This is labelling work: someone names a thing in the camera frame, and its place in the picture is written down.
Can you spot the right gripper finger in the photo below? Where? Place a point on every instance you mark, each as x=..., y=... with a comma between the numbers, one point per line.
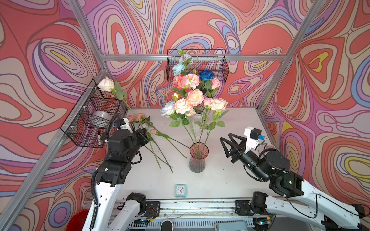
x=238, y=141
x=231, y=149

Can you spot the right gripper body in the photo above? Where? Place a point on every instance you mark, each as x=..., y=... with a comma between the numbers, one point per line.
x=251, y=161

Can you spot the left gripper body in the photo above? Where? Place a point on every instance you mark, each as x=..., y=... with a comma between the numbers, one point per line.
x=137, y=141

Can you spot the pink glass vase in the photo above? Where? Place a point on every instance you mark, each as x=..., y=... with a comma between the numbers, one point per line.
x=198, y=151

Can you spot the cream white rose stem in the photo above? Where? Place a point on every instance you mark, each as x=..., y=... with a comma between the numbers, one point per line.
x=218, y=108

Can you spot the small pink rose stem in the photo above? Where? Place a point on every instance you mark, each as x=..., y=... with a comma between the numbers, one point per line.
x=207, y=104

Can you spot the cream peony flower stem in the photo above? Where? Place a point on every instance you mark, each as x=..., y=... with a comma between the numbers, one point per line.
x=182, y=116

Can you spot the pink peony flower stem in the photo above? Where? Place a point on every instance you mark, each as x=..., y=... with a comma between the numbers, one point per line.
x=195, y=97

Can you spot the pale pink rose stem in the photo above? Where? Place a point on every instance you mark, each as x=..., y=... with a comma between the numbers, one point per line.
x=109, y=85

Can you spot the blue rose stem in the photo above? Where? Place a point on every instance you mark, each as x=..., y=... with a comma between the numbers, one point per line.
x=205, y=77

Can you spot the red pink rose stem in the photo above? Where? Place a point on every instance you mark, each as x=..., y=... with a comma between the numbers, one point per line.
x=175, y=81

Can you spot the large peach rose stem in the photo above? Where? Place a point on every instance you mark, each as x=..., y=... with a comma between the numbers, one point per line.
x=191, y=81

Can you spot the pale blue flower stem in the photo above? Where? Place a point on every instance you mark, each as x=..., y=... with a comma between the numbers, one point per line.
x=182, y=65

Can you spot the white ribbed vase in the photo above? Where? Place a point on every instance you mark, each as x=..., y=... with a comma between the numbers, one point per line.
x=196, y=119

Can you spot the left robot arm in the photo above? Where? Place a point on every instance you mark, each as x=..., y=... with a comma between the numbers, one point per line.
x=108, y=180

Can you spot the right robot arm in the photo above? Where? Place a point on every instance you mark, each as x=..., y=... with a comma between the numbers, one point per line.
x=301, y=200

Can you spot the pile of artificial flowers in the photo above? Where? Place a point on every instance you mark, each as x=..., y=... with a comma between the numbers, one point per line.
x=152, y=148

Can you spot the black marker in basket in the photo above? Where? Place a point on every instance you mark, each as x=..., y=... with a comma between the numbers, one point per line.
x=99, y=139

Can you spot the white bowl in basket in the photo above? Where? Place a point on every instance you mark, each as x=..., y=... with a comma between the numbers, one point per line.
x=100, y=119

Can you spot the grey box at bottom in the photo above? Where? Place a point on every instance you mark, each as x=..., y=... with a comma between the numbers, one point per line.
x=231, y=226

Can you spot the small teal clock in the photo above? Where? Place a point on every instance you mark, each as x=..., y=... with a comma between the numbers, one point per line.
x=180, y=190

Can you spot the black white round cup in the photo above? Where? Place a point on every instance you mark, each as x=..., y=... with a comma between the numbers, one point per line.
x=167, y=225

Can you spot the red bucket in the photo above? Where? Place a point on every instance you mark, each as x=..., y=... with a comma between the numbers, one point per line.
x=77, y=221

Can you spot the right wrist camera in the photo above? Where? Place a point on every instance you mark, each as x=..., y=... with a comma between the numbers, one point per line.
x=254, y=138

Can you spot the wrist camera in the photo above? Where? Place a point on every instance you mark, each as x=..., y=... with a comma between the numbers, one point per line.
x=124, y=123
x=254, y=138

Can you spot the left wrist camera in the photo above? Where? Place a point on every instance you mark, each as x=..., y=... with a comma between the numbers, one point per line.
x=124, y=123

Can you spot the black wire basket left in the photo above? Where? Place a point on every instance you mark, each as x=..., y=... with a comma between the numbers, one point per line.
x=86, y=125

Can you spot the black wire basket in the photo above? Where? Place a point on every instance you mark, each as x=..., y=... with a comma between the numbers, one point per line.
x=211, y=60
x=86, y=125

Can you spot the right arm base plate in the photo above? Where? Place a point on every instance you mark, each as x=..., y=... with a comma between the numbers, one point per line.
x=247, y=208

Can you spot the aluminium mounting rail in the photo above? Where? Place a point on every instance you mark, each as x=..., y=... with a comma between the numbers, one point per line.
x=222, y=207

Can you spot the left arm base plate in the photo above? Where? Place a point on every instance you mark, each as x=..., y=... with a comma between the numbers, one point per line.
x=151, y=210

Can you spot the black wire basket back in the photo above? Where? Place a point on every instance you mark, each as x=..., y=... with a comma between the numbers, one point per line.
x=211, y=60

